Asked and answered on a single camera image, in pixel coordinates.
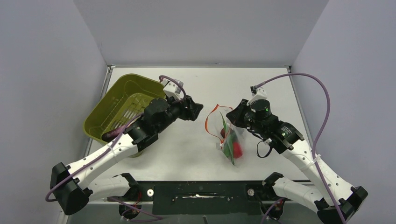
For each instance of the green chili pepper toy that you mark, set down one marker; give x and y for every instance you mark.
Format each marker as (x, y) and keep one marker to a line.
(228, 148)

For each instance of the purple eggplant toy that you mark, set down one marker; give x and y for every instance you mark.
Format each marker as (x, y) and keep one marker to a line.
(111, 135)

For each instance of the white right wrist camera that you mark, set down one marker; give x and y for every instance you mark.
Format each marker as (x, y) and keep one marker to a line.
(257, 94)

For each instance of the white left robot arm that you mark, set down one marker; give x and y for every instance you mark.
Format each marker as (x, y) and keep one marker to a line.
(76, 184)

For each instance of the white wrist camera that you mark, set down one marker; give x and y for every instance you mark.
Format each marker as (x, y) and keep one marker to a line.
(171, 89)
(257, 94)

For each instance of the red yellow apple toy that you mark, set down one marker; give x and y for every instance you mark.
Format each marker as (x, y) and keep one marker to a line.
(237, 150)

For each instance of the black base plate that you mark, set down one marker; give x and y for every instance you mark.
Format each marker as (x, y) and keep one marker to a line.
(201, 198)

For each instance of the olive green plastic bin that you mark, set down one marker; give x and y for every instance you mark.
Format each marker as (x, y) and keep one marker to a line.
(127, 97)

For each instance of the dark red round fruit toy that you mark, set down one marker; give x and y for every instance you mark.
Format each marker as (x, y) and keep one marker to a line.
(224, 132)

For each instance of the clear zip bag orange zipper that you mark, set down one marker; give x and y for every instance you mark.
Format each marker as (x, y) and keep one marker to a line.
(213, 126)

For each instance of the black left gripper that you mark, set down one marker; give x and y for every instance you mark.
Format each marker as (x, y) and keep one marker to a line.
(191, 112)

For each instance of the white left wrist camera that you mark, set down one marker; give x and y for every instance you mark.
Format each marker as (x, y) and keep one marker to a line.
(171, 89)

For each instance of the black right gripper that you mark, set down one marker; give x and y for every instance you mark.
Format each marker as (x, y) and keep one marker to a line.
(235, 116)

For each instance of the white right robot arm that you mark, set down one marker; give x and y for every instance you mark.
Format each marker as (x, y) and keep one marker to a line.
(333, 199)

